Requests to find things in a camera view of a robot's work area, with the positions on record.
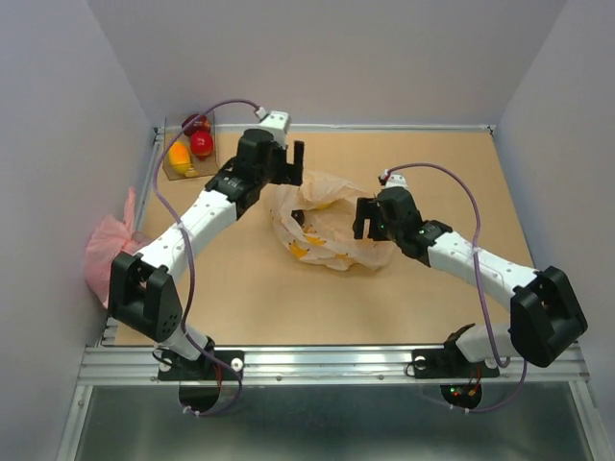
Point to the pink plastic bag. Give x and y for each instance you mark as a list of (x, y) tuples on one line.
[(110, 238)]

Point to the translucent printed plastic bag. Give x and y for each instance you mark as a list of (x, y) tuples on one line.
[(326, 238)]

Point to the aluminium front rail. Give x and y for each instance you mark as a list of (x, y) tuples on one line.
[(266, 366)]

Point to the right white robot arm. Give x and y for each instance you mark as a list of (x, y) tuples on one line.
[(545, 317)]

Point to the bright red round fruit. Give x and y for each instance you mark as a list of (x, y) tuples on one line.
[(201, 144)]

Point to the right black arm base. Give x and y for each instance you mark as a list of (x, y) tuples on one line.
[(446, 361)]

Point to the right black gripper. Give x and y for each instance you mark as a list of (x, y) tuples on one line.
[(367, 208)]

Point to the dark red apple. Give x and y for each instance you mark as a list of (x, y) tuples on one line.
[(196, 123)]

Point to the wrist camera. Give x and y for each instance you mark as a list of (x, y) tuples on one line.
[(391, 179), (275, 122)]

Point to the small yellow object in box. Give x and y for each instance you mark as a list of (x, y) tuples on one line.
[(191, 172)]

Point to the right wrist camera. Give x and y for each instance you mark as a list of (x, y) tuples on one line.
[(391, 179)]

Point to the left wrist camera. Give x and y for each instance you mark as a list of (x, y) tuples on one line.
[(275, 122)]

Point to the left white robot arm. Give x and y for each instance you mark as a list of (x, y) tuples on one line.
[(143, 294)]

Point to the yellow fruit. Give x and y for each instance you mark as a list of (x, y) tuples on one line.
[(179, 158)]

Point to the transparent grey plastic box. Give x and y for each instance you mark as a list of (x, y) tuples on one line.
[(173, 132)]

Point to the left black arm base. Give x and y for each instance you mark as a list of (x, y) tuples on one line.
[(173, 367)]

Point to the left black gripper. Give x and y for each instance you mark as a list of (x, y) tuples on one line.
[(286, 173)]

